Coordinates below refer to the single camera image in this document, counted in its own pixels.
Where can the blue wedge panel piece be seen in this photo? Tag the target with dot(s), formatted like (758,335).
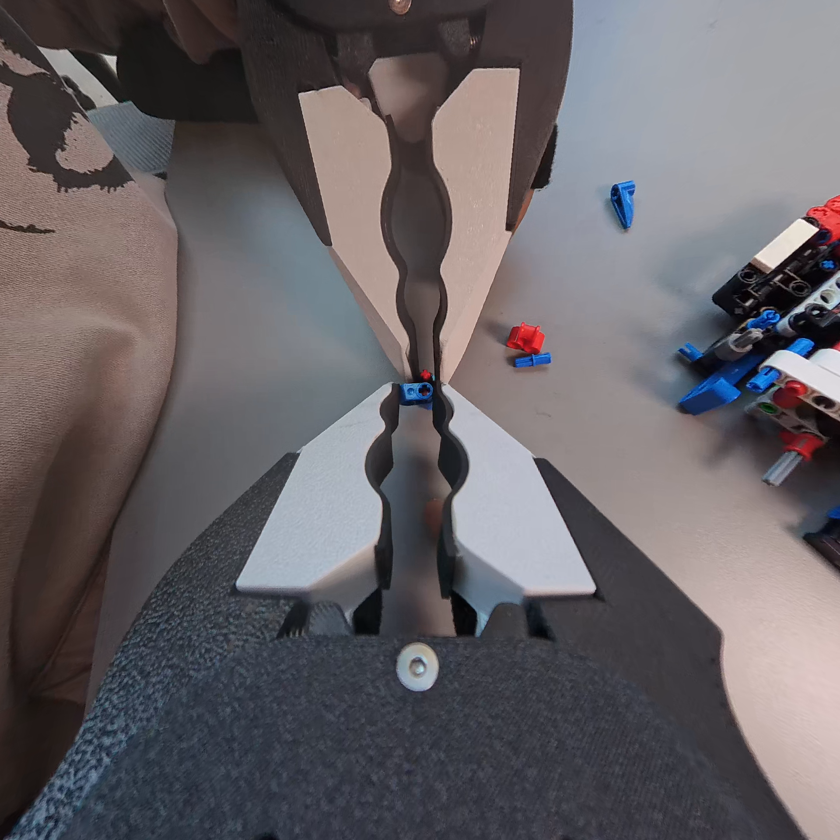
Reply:
(623,203)

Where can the grey desk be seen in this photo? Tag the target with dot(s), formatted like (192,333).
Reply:
(623,98)

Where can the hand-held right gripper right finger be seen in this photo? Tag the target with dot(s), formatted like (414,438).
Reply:
(518,518)

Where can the person's right hand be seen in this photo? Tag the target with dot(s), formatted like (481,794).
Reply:
(433,515)

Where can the partly built toy brick car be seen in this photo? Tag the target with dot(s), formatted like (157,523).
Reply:
(787,328)

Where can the person's beige printed hoodie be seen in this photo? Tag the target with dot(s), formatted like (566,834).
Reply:
(72,394)

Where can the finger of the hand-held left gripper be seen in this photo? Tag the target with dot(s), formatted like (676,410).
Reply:
(348,184)
(482,164)

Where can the small blue pin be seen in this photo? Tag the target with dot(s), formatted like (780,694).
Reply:
(531,359)

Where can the blue connector piece with hole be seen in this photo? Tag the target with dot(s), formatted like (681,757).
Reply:
(415,394)

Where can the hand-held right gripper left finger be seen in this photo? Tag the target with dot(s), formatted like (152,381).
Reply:
(315,518)

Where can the small red connector piece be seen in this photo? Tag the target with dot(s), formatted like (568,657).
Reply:
(525,337)

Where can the person's left hand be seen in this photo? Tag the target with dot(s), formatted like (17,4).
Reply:
(523,208)

